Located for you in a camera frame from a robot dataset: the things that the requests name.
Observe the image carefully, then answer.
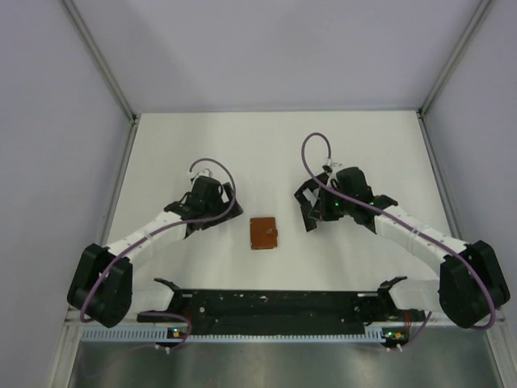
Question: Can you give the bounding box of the aluminium frame post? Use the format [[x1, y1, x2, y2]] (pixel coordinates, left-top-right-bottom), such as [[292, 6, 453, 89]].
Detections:
[[60, 0, 141, 122], [418, 0, 496, 118]]

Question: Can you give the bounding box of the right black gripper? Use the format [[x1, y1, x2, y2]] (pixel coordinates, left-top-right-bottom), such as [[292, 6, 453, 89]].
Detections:
[[308, 184, 354, 221]]

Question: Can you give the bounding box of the left aluminium frame post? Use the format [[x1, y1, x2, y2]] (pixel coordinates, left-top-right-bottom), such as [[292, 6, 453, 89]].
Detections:
[[60, 0, 141, 122]]

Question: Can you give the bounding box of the purple cable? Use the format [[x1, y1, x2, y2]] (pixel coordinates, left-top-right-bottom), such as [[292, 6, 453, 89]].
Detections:
[[301, 133, 497, 352], [79, 158, 237, 352]]

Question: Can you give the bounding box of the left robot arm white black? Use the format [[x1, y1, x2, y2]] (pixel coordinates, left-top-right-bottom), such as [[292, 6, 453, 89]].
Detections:
[[67, 175, 243, 328]]

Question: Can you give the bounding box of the right aluminium frame post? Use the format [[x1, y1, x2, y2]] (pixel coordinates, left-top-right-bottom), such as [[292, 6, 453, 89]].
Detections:
[[418, 0, 496, 118]]

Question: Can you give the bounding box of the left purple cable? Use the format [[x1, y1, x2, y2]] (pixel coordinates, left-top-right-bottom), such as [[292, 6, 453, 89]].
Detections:
[[79, 158, 237, 352]]

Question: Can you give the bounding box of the aluminium front rail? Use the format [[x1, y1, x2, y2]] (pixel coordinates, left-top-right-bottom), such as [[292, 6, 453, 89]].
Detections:
[[64, 293, 506, 324]]

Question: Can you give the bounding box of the grey slotted cable duct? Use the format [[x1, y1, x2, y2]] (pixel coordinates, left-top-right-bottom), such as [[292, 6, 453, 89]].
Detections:
[[81, 327, 407, 344]]

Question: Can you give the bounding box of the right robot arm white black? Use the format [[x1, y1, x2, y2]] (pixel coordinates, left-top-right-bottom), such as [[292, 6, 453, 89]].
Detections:
[[317, 163, 511, 330]]

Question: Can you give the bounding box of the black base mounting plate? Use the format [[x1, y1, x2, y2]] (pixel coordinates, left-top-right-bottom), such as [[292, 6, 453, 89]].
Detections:
[[137, 287, 429, 336]]

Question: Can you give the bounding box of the brown leather card holder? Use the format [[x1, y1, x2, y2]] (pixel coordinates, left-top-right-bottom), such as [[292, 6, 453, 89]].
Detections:
[[250, 217, 278, 250]]

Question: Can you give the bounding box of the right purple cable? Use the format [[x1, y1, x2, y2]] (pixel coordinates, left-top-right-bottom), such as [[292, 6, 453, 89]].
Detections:
[[301, 133, 497, 352]]

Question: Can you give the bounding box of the black card rack box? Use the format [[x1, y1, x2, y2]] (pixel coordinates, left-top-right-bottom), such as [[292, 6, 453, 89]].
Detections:
[[294, 179, 330, 232]]

